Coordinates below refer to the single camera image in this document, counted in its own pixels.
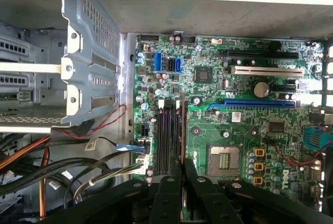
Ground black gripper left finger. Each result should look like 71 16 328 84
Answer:
43 157 183 224

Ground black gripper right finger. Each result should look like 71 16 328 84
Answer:
183 157 333 224

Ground RAM stick with black chips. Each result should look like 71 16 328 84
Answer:
180 93 188 223

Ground black RAM slot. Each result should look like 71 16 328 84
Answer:
173 99 182 163
157 99 165 176
164 106 173 176

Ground white board power connector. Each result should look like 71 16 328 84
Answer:
134 137 152 176

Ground CPU socket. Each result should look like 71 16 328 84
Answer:
207 143 241 179

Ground green motherboard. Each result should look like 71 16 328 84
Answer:
132 33 333 210

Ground flat black board chip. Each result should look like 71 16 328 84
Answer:
267 121 286 134

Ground blue expansion slot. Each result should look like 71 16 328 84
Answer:
208 99 297 111

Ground silver coin battery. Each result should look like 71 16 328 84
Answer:
253 82 271 99

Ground square black chipset chip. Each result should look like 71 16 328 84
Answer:
194 65 213 84

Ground short black expansion slot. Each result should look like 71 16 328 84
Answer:
272 84 298 93

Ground blue SATA port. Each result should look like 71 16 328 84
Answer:
174 57 183 74

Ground blue board header connector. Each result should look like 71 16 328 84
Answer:
153 51 164 73

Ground white expansion slot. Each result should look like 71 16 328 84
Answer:
230 65 304 77

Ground long black expansion slot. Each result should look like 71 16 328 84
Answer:
225 49 300 60

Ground grey metal disk bay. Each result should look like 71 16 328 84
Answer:
0 0 122 134

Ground black open PC case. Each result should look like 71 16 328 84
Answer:
0 0 333 224

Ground wire bundle with white tags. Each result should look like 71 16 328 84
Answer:
72 162 146 205

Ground blue flat data cable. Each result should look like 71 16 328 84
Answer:
115 142 147 155

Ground twisted red black fan wire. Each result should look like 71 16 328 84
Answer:
261 137 333 168

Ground thin red black wire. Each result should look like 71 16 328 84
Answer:
52 103 129 139

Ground black cable bundle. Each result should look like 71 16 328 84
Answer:
0 150 137 205

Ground thin orange data cable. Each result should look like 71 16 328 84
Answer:
38 146 50 219

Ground orange red power wires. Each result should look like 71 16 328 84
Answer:
0 135 52 170

